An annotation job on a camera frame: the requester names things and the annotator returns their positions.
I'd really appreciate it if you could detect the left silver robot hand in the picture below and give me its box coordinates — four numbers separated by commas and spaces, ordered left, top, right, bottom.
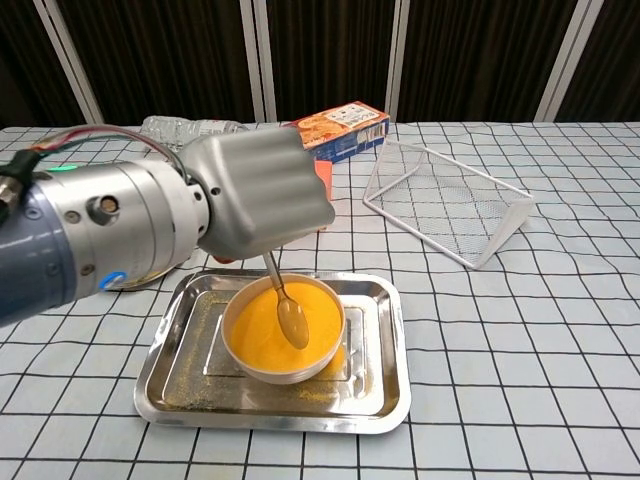
177, 124, 336, 264

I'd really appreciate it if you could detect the small metal spoon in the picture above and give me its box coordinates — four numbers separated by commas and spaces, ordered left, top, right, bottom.
263, 252, 310, 350

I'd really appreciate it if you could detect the yellow powder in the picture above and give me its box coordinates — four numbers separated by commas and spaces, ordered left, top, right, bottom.
229, 280, 344, 375

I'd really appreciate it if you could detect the beige round bowl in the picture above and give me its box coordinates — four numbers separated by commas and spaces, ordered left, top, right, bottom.
220, 272, 347, 386

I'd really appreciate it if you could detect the orange foam cube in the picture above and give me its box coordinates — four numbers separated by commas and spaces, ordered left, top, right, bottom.
313, 159, 335, 232

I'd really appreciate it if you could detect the orange blue cookie box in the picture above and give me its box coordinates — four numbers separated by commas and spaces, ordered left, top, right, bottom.
289, 102, 391, 165

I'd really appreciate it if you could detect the clear plastic water bottle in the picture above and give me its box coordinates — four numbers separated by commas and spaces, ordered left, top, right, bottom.
139, 115, 251, 151

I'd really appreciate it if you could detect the round gold metal plate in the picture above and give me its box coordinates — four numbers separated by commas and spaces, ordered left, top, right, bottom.
99, 252, 201, 292

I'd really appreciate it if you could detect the black white-framed partition screen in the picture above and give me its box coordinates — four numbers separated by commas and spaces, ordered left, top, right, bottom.
0, 0, 640, 129

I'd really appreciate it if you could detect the rectangular stainless steel tray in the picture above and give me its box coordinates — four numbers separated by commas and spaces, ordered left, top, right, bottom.
133, 268, 412, 435

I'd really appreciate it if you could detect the white black checkered tablecloth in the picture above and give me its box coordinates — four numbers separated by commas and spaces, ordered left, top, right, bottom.
0, 119, 640, 480

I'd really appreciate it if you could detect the coloured wrist wire bundle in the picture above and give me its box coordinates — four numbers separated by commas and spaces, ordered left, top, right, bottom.
27, 124, 194, 186

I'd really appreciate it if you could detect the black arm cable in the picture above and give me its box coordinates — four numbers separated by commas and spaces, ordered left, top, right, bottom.
0, 147, 44, 221

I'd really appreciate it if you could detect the white wire mesh basket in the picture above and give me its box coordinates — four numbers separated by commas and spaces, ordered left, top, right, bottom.
363, 138, 535, 271

